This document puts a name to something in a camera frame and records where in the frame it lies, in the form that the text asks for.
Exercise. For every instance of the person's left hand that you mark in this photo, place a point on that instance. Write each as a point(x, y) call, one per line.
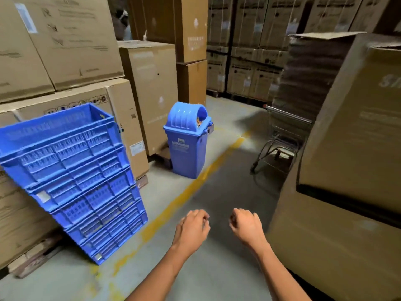
point(192, 230)

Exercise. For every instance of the person's right hand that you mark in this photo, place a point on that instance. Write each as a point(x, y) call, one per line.
point(247, 228)

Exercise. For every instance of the person's right forearm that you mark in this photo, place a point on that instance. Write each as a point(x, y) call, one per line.
point(278, 275)

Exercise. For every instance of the person's left forearm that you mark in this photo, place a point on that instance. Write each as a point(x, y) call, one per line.
point(163, 275)

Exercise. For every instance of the blue plastic trash bin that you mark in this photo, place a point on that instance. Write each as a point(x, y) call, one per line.
point(186, 153)

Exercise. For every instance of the wooden pallet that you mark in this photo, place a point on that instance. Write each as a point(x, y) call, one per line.
point(163, 158)
point(34, 257)

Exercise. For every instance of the large plain cardboard box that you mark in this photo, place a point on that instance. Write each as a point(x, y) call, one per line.
point(360, 137)
point(329, 253)

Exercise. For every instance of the crumpled wrapper trash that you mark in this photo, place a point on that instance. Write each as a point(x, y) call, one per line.
point(199, 121)

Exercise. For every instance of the stack of blue plastic crates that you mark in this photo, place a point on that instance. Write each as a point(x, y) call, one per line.
point(78, 172)

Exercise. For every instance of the pale tall cardboard box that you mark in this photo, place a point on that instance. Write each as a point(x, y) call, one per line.
point(150, 90)

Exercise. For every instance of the brown plain cardboard box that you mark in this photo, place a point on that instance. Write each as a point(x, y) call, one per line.
point(191, 28)
point(191, 81)

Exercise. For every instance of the large printed cardboard box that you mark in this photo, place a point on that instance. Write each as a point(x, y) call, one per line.
point(75, 37)

